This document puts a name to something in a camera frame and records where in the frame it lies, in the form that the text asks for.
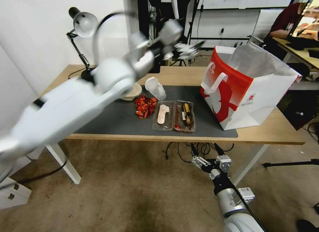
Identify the clear disposable takeout box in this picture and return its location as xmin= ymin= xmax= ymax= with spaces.
xmin=152 ymin=100 xmax=196 ymax=133

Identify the black light stand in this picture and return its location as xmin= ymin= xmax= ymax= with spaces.
xmin=186 ymin=0 xmax=208 ymax=44

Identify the wooden side desk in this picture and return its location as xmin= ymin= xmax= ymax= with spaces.
xmin=272 ymin=36 xmax=319 ymax=70

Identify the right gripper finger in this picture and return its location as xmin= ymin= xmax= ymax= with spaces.
xmin=214 ymin=143 xmax=231 ymax=173
xmin=191 ymin=144 xmax=209 ymax=168

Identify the whiteboard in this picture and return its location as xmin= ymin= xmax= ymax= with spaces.
xmin=199 ymin=0 xmax=313 ymax=10

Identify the white storage box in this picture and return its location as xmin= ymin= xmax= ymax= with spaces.
xmin=0 ymin=176 xmax=32 ymax=210

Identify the person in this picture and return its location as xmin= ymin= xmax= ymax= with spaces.
xmin=264 ymin=2 xmax=319 ymax=51

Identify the black tripod leg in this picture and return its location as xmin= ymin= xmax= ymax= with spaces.
xmin=262 ymin=159 xmax=319 ymax=168

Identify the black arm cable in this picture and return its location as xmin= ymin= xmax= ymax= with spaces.
xmin=230 ymin=181 xmax=266 ymax=232
xmin=92 ymin=11 xmax=134 ymax=65

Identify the black desk lamp silver shade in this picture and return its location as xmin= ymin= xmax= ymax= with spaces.
xmin=65 ymin=7 xmax=99 ymax=81

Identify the red chopped peel pile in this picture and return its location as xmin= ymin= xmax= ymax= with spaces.
xmin=134 ymin=94 xmax=159 ymax=119

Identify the brown banana peel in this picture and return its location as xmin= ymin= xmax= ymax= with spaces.
xmin=182 ymin=103 xmax=194 ymax=126

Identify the dark grey desk mat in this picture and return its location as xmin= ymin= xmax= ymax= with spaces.
xmin=74 ymin=85 xmax=239 ymax=139

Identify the red and white delivery bag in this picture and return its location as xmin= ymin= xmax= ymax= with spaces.
xmin=200 ymin=43 xmax=302 ymax=131

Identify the black lamp power cable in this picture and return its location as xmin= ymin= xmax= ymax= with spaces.
xmin=15 ymin=159 xmax=68 ymax=179

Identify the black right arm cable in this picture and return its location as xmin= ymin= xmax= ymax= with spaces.
xmin=230 ymin=181 xmax=266 ymax=232

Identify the beige paper bowl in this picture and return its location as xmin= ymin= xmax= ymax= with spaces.
xmin=119 ymin=82 xmax=142 ymax=101

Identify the black bag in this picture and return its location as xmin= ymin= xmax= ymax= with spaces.
xmin=276 ymin=89 xmax=319 ymax=131

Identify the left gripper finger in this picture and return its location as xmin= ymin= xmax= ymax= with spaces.
xmin=175 ymin=40 xmax=206 ymax=52
xmin=176 ymin=49 xmax=200 ymax=60

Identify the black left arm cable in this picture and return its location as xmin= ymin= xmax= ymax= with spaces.
xmin=92 ymin=11 xmax=134 ymax=65

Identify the white table leg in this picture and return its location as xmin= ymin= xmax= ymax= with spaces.
xmin=231 ymin=143 xmax=270 ymax=186
xmin=46 ymin=143 xmax=82 ymax=184

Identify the clear plastic cup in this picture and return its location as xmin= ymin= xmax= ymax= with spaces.
xmin=145 ymin=77 xmax=167 ymax=101

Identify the black floor cables bundle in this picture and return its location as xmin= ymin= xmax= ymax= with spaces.
xmin=165 ymin=141 xmax=235 ymax=164

